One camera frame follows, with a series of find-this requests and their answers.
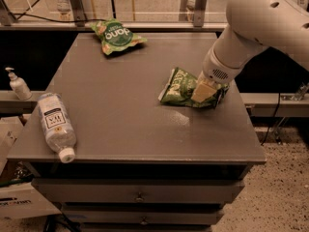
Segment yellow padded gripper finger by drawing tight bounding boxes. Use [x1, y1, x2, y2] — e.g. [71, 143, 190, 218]
[191, 82, 216, 102]

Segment green jalapeno Kettle chip bag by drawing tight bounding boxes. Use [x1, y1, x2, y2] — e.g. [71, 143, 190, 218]
[158, 67, 229, 108]

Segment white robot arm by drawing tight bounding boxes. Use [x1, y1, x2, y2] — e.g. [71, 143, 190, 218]
[192, 0, 309, 102]

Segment green Pop chip bag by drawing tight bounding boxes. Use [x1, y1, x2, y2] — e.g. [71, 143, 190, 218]
[91, 18, 147, 55]

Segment clear plastic water bottle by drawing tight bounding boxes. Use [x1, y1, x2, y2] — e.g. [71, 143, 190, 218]
[38, 93, 77, 163]

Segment white pump dispenser bottle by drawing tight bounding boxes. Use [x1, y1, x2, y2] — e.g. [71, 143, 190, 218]
[5, 67, 32, 101]

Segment grey drawer cabinet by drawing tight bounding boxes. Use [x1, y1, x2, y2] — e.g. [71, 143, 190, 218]
[9, 33, 266, 232]

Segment top grey drawer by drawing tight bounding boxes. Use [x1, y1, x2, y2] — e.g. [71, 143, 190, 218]
[32, 178, 244, 204]

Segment grey drawer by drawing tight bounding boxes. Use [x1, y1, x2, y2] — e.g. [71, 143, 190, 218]
[32, 178, 244, 204]
[62, 204, 223, 225]

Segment white cardboard box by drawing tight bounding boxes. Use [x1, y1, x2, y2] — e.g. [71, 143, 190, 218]
[0, 116, 60, 219]

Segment metal railing frame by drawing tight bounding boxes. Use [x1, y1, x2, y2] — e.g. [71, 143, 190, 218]
[0, 0, 228, 32]

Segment black cable along rail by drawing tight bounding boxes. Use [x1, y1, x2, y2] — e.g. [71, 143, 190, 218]
[9, 13, 107, 24]

